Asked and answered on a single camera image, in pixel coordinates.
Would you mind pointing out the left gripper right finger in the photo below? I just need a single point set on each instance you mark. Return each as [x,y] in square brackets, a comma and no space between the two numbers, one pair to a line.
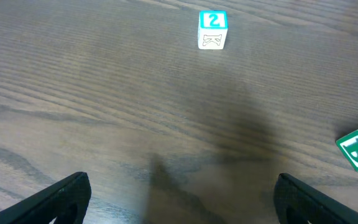
[297,202]

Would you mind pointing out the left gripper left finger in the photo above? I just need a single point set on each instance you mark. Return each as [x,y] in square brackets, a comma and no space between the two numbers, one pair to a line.
[66,201]

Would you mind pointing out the blue number 2 block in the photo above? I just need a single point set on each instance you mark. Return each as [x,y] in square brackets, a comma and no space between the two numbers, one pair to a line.
[212,30]

